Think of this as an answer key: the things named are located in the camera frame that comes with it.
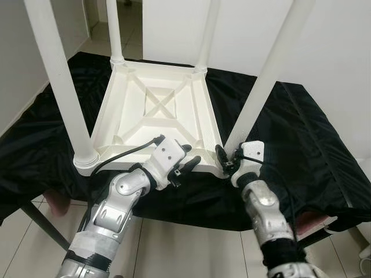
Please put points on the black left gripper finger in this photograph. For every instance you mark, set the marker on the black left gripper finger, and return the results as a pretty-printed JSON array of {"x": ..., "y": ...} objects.
[
  {"x": 187, "y": 149},
  {"x": 190, "y": 164}
]

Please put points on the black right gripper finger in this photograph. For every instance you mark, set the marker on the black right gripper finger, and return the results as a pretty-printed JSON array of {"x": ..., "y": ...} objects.
[{"x": 221, "y": 156}]

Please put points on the white plastic table top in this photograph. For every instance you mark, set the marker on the white plastic table top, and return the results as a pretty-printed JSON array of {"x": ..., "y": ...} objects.
[{"x": 127, "y": 127}]

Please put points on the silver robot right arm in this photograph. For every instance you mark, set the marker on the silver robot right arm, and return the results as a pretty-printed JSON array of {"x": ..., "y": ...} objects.
[{"x": 264, "y": 208}]

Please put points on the black cloth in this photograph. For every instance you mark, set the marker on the black cloth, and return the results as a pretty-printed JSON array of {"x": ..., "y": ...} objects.
[{"x": 324, "y": 145}]

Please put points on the pink folding table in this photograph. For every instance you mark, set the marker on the pink folding table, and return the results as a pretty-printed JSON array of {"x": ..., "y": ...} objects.
[{"x": 55, "y": 200}]

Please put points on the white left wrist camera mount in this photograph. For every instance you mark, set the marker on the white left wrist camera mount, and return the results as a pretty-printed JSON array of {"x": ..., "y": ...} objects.
[{"x": 168, "y": 153}]

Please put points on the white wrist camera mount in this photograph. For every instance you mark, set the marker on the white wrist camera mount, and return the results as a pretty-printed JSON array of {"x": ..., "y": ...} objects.
[
  {"x": 168, "y": 153},
  {"x": 252, "y": 152}
]

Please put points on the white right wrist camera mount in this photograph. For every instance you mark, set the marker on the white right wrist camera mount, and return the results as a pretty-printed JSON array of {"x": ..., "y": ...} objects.
[{"x": 252, "y": 152}]

